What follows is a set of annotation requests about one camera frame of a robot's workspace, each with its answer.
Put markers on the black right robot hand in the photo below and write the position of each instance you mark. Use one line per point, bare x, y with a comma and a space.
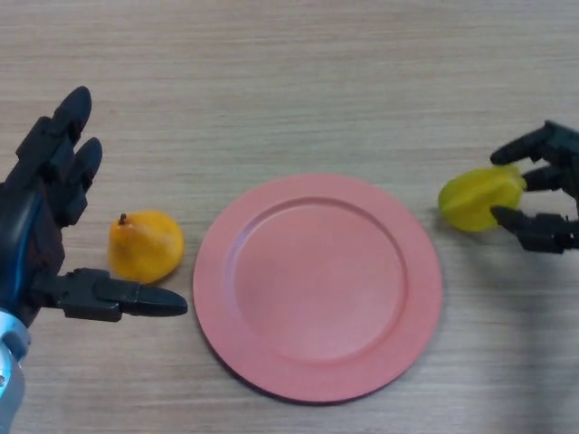
565, 153

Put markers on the yellow green starfruit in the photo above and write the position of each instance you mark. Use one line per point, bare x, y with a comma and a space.
475, 199

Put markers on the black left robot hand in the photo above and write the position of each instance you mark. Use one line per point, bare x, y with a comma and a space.
27, 226

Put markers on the pink round plate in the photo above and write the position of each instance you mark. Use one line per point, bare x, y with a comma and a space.
316, 289

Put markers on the orange yellow pear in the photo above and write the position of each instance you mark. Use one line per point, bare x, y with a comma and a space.
145, 248

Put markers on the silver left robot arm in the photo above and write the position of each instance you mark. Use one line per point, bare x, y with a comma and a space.
11, 375

